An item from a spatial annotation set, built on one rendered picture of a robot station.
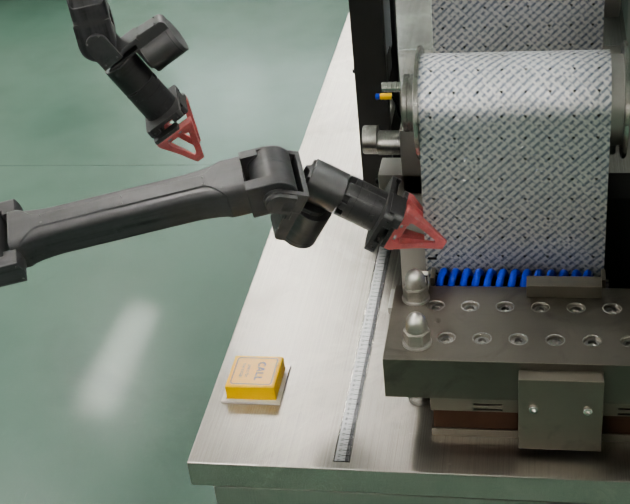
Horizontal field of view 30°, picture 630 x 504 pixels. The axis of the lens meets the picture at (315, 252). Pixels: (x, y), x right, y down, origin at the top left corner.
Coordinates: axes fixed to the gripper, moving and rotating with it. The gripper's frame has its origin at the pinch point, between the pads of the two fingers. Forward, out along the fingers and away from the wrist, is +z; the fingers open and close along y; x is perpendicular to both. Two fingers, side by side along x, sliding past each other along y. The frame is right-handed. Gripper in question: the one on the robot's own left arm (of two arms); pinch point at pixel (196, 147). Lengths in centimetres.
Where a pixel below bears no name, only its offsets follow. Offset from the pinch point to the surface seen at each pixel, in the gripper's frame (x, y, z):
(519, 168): -41, -48, 7
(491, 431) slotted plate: -20, -64, 27
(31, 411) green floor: 98, 73, 65
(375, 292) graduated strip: -12.8, -28.7, 24.1
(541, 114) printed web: -47, -49, 2
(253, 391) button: 5, -49, 12
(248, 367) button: 4.4, -44.5, 11.6
